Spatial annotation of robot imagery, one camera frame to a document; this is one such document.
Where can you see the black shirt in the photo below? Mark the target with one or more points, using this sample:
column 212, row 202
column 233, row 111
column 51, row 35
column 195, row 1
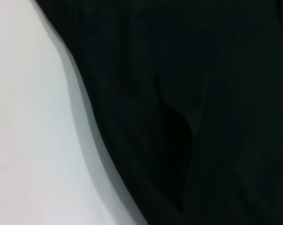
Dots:
column 190, row 93

